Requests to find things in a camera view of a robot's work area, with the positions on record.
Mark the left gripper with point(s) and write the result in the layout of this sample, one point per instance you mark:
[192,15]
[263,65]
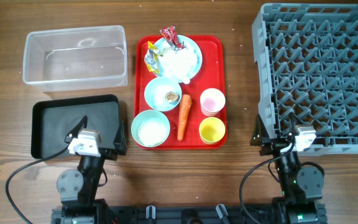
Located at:
[120,146]

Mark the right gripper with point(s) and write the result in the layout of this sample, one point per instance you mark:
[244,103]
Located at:
[273,145]

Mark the light blue bowl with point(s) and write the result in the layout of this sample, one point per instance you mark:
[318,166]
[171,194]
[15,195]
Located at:
[156,90]

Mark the orange carrot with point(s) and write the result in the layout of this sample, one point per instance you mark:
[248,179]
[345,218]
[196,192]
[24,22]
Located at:
[185,106]

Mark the white plastic spoon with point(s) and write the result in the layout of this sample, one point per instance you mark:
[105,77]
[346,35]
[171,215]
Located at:
[186,80]

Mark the white rice grains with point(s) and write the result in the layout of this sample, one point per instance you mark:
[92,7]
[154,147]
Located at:
[151,133]

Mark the yellow foil wrapper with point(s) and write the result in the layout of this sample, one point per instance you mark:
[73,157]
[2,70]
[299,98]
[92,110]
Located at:
[151,58]

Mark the red snack wrapper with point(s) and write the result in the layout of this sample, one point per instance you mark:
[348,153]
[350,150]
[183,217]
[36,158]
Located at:
[170,35]

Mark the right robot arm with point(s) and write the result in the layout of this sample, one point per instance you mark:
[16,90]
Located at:
[300,182]

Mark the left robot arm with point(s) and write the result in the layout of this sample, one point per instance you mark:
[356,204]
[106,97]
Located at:
[78,187]

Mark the black waste tray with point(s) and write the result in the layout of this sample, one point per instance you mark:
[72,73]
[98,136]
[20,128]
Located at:
[53,120]

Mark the grey dishwasher rack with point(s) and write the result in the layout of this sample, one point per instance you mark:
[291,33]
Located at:
[307,56]

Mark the yellow cup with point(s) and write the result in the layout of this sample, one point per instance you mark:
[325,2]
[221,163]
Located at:
[211,130]

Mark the pink cup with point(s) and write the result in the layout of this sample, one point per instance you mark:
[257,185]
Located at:
[212,101]

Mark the clear plastic storage bin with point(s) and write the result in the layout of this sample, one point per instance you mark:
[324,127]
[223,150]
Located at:
[74,59]

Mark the red serving tray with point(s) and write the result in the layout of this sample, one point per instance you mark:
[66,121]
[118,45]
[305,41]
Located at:
[210,75]

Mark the light blue plate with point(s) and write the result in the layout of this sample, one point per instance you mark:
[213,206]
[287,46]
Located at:
[163,45]

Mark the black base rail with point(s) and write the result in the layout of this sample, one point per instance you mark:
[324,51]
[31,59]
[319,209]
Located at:
[263,213]

